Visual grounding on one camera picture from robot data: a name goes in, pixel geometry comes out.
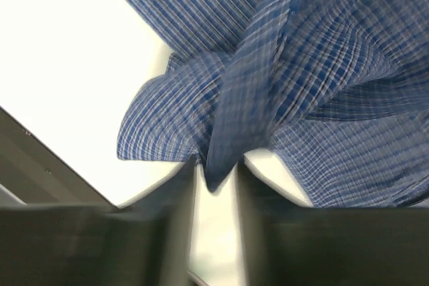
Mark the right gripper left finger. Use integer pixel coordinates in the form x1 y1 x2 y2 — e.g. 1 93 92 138
1 158 196 285

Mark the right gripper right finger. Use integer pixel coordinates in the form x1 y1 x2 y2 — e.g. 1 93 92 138
236 163 428 285

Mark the blue checkered long sleeve shirt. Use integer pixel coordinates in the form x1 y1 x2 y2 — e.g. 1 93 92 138
117 0 428 207

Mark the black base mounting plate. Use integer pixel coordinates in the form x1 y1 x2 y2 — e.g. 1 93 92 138
1 109 112 207

